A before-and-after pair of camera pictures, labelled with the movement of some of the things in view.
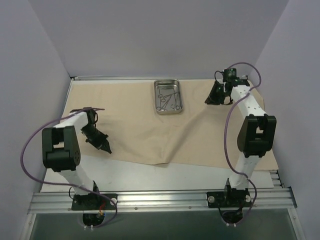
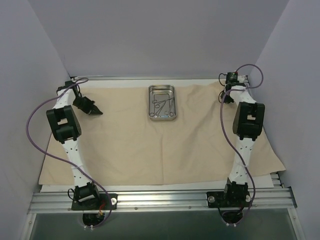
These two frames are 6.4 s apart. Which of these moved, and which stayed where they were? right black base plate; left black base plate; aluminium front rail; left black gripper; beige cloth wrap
Moved: left black gripper; beige cloth wrap
Stayed: aluminium front rail; left black base plate; right black base plate
